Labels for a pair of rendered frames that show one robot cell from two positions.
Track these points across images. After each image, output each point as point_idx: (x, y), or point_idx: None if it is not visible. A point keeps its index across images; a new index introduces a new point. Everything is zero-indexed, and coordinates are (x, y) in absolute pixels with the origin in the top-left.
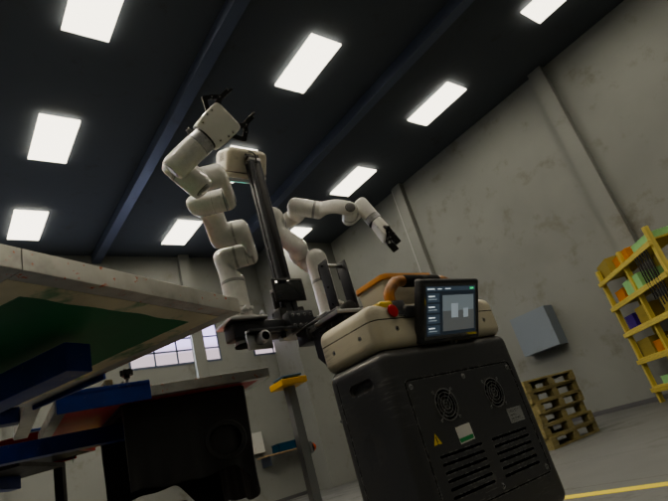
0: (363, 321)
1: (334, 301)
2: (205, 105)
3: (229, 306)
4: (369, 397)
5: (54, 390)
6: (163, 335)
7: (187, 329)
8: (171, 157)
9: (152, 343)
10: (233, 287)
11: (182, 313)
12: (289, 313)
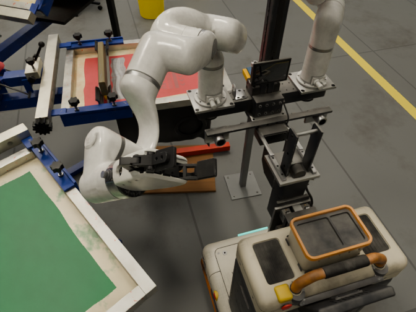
0: (257, 303)
1: (286, 167)
2: (126, 169)
3: (145, 299)
4: (245, 304)
5: (49, 176)
6: (103, 264)
7: (120, 268)
8: (86, 197)
9: (99, 248)
10: (207, 77)
11: (105, 311)
12: (257, 104)
